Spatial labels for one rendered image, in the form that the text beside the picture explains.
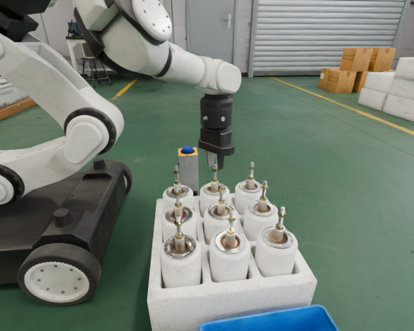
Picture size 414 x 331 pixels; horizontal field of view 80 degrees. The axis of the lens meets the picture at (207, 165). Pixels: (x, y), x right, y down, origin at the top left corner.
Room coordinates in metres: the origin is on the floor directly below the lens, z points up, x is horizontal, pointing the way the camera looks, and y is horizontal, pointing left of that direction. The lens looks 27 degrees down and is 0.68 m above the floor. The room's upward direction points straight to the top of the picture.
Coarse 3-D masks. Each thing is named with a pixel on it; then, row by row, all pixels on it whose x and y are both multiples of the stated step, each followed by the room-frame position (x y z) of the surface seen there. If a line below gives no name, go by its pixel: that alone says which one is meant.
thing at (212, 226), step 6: (204, 216) 0.54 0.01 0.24; (204, 222) 0.55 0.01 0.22; (210, 222) 0.52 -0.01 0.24; (216, 222) 0.51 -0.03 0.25; (222, 222) 0.51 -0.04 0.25; (228, 222) 0.51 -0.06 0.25; (234, 222) 0.52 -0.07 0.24; (204, 228) 0.54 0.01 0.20; (210, 228) 0.52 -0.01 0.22; (216, 228) 0.51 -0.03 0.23; (222, 228) 0.51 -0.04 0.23; (234, 228) 0.52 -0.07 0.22; (204, 234) 0.55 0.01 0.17; (210, 234) 0.52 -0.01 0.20; (210, 240) 0.52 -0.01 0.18
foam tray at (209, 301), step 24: (240, 216) 0.62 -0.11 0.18; (168, 288) 0.37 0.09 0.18; (192, 288) 0.37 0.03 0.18; (216, 288) 0.37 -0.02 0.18; (240, 288) 0.37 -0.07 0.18; (264, 288) 0.37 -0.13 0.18; (288, 288) 0.38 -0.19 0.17; (312, 288) 0.39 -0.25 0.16; (168, 312) 0.34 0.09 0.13; (192, 312) 0.35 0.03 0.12; (216, 312) 0.36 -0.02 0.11; (240, 312) 0.36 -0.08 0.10; (264, 312) 0.37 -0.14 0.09
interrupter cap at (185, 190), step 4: (168, 188) 0.67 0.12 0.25; (172, 188) 0.67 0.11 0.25; (184, 188) 0.67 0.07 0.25; (188, 188) 0.67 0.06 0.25; (168, 192) 0.65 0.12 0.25; (172, 192) 0.65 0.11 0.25; (184, 192) 0.65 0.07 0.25; (188, 192) 0.65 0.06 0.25; (172, 196) 0.62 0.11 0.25; (180, 196) 0.62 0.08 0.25; (184, 196) 0.63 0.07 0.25
